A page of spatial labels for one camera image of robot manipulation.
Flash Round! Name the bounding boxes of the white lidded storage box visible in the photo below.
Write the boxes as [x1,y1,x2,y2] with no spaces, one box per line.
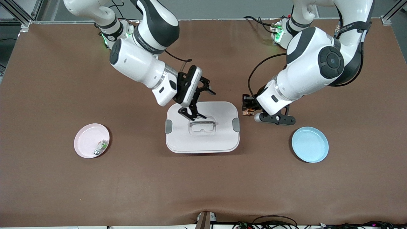
[165,101,241,154]

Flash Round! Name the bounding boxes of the black table edge cables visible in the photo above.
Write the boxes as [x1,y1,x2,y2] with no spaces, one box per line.
[232,215,407,229]

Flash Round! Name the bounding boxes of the black base cable bundle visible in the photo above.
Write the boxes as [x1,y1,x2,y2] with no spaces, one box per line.
[110,0,140,23]
[244,15,280,35]

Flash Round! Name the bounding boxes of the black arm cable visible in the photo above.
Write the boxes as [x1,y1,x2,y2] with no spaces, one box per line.
[164,49,193,73]
[247,52,288,97]

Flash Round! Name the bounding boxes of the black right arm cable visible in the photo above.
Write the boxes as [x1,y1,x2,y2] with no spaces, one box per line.
[164,49,193,73]

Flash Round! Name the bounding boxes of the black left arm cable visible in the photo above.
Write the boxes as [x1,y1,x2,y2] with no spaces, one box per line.
[247,52,288,97]

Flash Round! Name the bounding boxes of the light blue round plate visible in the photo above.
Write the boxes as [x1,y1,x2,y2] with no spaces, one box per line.
[291,126,329,163]

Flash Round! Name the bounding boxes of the metal table edge bracket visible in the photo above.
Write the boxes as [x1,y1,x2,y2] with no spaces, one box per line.
[195,211,217,229]

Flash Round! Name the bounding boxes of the green push-button switch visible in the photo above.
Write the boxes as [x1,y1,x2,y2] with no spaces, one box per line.
[93,140,108,156]

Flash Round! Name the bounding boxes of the aluminium frame post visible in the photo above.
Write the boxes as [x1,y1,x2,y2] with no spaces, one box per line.
[381,0,407,25]
[0,0,43,28]

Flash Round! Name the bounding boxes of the pink round plate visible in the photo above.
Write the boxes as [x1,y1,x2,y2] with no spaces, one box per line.
[74,123,110,159]

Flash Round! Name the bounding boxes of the silver table edge rail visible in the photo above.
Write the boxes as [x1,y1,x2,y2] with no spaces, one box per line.
[19,17,383,29]

